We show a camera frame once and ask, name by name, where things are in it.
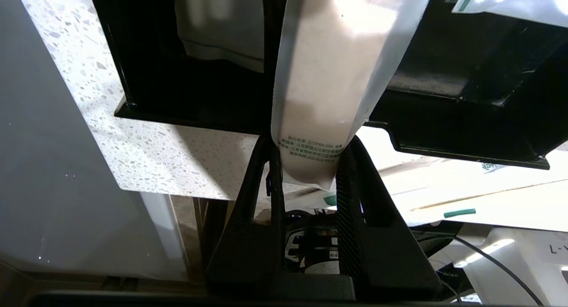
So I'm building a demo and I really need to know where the black amenity box drawer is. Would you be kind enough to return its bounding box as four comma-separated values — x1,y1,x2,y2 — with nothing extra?
88,0,568,171

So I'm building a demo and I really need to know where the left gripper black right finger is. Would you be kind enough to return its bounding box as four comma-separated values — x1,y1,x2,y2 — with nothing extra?
335,135,444,301

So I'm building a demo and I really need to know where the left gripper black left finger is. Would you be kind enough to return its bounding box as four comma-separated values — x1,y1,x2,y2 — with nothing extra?
205,135,285,299

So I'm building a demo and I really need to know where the long white wrapped packet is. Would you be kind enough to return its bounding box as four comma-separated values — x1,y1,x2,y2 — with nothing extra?
172,0,267,73

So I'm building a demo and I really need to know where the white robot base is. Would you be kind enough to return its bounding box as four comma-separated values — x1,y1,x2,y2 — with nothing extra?
437,227,568,307

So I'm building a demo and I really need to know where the small white wrapped packet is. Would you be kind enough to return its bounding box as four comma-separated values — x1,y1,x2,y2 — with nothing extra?
452,0,568,29

